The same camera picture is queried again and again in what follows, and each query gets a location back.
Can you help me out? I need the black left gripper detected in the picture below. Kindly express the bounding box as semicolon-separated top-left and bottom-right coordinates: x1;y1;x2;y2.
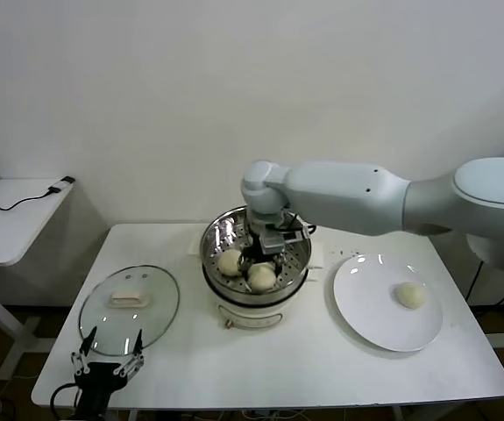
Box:
70;326;145;421

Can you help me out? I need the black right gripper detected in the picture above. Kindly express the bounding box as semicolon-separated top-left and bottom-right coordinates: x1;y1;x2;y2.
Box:
236;221;286;278

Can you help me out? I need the white steamed baozi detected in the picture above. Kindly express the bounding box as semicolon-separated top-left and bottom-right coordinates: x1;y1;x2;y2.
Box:
245;262;277;294
217;248;244;277
394;282;429;310

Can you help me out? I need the glass lid with white handle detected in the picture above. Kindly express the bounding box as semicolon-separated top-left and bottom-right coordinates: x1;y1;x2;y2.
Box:
78;263;181;356

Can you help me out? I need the steel steamer basket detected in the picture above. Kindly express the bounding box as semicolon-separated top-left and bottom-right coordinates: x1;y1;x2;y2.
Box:
188;205;325;303

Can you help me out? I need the white round plate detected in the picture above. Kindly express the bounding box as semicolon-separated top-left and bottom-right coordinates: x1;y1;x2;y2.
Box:
332;253;444;353

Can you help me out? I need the white side table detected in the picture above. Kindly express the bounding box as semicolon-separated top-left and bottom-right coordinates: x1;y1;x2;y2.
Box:
0;177;76;382

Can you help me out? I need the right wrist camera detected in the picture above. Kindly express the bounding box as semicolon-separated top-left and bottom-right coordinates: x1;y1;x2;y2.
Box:
259;224;305;256

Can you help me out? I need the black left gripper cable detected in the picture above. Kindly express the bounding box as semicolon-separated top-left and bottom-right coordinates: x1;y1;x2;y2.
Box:
49;382;82;417

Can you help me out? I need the small grey cable adapter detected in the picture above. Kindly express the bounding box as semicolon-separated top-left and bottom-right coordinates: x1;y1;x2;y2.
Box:
48;175;76;194

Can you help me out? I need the black power cable with brick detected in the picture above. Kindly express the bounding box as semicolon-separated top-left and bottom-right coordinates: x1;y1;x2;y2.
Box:
465;258;486;304

